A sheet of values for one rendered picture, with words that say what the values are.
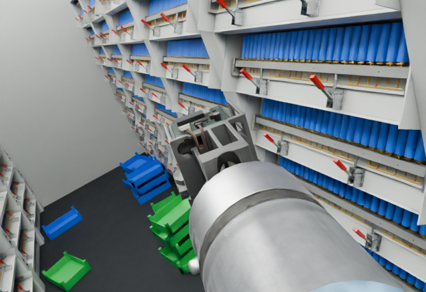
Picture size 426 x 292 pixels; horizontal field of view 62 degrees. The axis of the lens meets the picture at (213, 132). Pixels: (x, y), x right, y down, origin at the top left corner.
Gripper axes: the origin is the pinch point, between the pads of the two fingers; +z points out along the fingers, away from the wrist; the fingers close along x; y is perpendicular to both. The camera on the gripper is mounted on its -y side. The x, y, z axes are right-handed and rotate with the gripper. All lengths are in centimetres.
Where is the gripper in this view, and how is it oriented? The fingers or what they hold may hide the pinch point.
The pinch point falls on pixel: (200, 142)
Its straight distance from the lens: 46.2
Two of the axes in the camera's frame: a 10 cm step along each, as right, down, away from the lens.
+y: -2.9, -8.8, -3.9
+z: -2.3, -3.3, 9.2
